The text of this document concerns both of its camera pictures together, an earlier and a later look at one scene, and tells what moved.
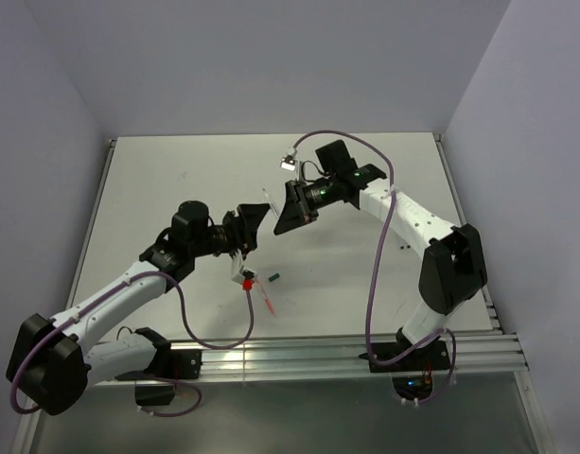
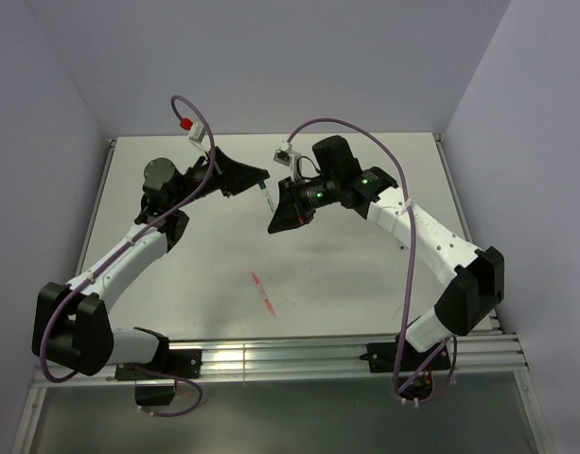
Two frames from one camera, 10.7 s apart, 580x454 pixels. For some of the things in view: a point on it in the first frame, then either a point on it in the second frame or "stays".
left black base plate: [173, 363] stays
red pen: [266, 298] stays
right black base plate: [433, 357] stays
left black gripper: [244, 238] → [237, 177]
